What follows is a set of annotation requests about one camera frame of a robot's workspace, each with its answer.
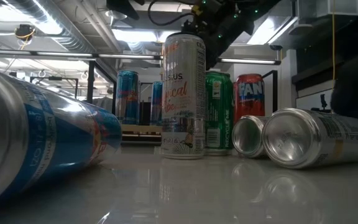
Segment long corrugated silver duct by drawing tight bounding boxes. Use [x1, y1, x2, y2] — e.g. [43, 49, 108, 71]
[6, 0, 98, 54]

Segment green soda can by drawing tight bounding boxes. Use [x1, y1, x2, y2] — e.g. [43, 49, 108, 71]
[204, 70, 235, 157]

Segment red Fanta can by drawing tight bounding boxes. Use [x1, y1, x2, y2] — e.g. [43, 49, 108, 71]
[233, 73, 266, 124]

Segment white ceiling box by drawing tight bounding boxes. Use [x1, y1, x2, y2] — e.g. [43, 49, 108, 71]
[296, 0, 358, 18]

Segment white glossy table mat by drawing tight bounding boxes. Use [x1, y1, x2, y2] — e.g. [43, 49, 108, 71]
[0, 144, 358, 224]

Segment silver Celsius can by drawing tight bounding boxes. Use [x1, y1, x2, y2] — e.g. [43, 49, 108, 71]
[231, 114, 272, 159]
[261, 108, 358, 170]

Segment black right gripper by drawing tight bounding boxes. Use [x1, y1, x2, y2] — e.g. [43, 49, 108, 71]
[181, 0, 260, 71]

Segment bright ceiling light panel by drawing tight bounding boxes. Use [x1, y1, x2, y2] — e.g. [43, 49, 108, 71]
[112, 28, 180, 43]

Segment wooden shelf with black frame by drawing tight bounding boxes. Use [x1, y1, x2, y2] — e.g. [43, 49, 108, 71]
[85, 58, 278, 146]

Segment black background frame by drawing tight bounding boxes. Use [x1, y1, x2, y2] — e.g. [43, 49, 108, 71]
[29, 76, 80, 100]

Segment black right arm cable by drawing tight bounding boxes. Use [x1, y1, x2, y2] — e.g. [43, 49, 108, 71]
[147, 0, 195, 28]

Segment blue silver Red Bull can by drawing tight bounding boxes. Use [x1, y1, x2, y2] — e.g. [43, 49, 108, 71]
[115, 70, 140, 126]
[0, 67, 123, 210]
[150, 81, 164, 126]

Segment black round ceiling device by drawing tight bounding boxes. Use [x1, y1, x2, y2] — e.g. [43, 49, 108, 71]
[14, 24, 37, 41]

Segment silver round air duct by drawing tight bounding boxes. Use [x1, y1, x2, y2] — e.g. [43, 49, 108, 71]
[104, 8, 129, 21]

